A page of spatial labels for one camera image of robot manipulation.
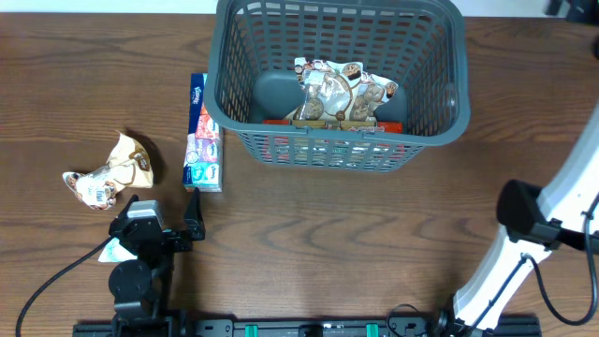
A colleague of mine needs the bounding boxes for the grey plastic basket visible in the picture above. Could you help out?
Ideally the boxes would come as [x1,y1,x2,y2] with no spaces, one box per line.
[204,0,471,172]

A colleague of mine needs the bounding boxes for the Kleenex tissue multipack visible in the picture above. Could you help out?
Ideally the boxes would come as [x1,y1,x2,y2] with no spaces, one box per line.
[182,73,223,193]

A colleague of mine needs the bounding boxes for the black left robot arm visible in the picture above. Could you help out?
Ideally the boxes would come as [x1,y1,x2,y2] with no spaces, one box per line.
[109,189,205,325]

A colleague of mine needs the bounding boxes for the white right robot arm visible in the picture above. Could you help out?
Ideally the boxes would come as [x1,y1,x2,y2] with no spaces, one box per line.
[431,112,598,336]

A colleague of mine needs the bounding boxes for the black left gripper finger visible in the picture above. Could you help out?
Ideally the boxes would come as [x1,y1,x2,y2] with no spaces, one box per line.
[183,187,205,241]
[109,195,139,236]

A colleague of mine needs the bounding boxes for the red spaghetti packet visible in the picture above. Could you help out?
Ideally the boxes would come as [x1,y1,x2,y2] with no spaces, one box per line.
[259,117,403,168]

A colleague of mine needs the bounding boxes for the crumpled beige cookie bag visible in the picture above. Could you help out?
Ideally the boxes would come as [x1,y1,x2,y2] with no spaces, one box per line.
[62,133,153,210]

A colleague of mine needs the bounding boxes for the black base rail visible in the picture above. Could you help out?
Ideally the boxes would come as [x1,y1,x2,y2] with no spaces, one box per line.
[72,310,542,337]

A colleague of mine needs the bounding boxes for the cookie bag with clear window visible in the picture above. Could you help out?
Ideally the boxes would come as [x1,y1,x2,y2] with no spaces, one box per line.
[349,72,399,122]

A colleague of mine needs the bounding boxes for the beige cookie bag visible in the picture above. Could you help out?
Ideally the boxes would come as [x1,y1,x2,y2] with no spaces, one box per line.
[62,133,153,210]
[285,57,363,122]

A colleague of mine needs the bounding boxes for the white paper label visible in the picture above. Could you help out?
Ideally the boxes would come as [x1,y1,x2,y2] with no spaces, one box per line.
[97,238,138,263]

